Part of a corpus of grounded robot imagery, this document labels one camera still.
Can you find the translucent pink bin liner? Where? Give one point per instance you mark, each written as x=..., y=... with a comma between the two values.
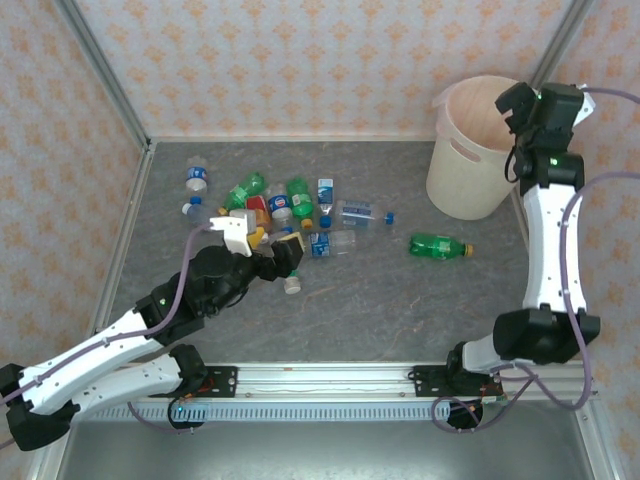
x=440, y=112

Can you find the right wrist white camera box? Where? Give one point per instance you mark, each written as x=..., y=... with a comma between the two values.
x=586, y=107

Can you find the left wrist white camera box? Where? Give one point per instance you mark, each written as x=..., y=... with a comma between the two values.
x=235, y=235

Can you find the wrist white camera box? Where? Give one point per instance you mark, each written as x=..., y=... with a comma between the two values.
x=235, y=235
x=586, y=107

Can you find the orange bottle red label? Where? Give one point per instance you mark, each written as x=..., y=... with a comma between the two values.
x=260, y=202

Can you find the clear bottle blue label white cap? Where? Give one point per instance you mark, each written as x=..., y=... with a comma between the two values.
x=325, y=244

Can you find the aluminium table edge rail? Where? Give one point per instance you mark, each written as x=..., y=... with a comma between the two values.
x=130, y=215
x=300, y=138

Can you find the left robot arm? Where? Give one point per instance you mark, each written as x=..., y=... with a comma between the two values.
x=90, y=350

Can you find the Pepsi bottle blue cap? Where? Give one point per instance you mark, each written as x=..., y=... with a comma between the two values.
x=279, y=202

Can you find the clear bottle dark blue label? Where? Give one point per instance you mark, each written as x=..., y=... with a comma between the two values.
x=197, y=172

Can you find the clear bottle light blue label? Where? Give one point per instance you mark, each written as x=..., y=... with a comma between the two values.
x=325, y=192

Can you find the aluminium frame post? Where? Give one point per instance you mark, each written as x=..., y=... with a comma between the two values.
x=100, y=70
x=560, y=40

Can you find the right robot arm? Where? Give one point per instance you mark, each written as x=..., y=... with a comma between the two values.
x=550, y=250

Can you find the cream plastic bin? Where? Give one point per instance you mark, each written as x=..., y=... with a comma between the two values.
x=465, y=185

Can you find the green bottle yellow cap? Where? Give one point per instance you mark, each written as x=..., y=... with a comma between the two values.
x=245, y=190
x=299, y=197
x=435, y=246

